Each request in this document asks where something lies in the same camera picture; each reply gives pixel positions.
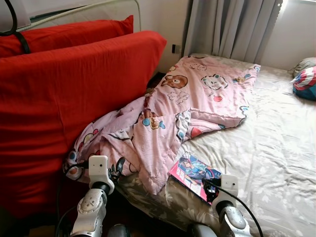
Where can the flag print bolster pillow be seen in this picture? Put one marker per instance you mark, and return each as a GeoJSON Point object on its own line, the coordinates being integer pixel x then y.
{"type": "Point", "coordinates": [306, 84]}

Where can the silver robot leg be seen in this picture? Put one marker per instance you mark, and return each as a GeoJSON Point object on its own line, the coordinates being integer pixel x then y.
{"type": "Point", "coordinates": [202, 231]}
{"type": "Point", "coordinates": [118, 231]}

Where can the colourful anime magazine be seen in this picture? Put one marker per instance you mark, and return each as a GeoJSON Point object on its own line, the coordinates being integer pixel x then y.
{"type": "Point", "coordinates": [192, 170]}

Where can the silver robot left leg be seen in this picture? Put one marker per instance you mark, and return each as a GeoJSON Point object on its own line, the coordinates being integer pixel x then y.
{"type": "Point", "coordinates": [118, 231]}

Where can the beige floral bedspread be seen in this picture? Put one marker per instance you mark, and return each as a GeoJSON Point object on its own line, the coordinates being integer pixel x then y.
{"type": "Point", "coordinates": [266, 148]}

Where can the silver robot right leg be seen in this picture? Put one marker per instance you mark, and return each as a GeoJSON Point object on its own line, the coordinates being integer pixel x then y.
{"type": "Point", "coordinates": [202, 231]}

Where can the large red covered mattress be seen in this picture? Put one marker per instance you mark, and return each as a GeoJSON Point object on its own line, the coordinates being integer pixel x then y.
{"type": "Point", "coordinates": [64, 108]}

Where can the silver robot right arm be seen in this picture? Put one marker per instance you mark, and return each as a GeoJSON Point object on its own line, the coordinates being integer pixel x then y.
{"type": "Point", "coordinates": [232, 219]}

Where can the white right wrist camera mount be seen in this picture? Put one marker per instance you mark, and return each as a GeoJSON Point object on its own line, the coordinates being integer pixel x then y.
{"type": "Point", "coordinates": [229, 183]}

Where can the pink cartoon print blanket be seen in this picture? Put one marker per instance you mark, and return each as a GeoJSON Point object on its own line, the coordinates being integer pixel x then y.
{"type": "Point", "coordinates": [197, 94]}

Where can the dark wall socket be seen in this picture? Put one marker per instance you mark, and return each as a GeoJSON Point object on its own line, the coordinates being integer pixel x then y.
{"type": "Point", "coordinates": [176, 49]}

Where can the grey pleated curtain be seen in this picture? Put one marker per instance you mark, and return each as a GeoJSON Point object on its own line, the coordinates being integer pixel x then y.
{"type": "Point", "coordinates": [232, 24]}

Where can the flat red cushion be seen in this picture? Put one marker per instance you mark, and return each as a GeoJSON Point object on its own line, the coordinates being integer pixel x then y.
{"type": "Point", "coordinates": [74, 34]}

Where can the beige floral pillow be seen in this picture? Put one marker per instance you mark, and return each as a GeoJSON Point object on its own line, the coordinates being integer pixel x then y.
{"type": "Point", "coordinates": [306, 62]}

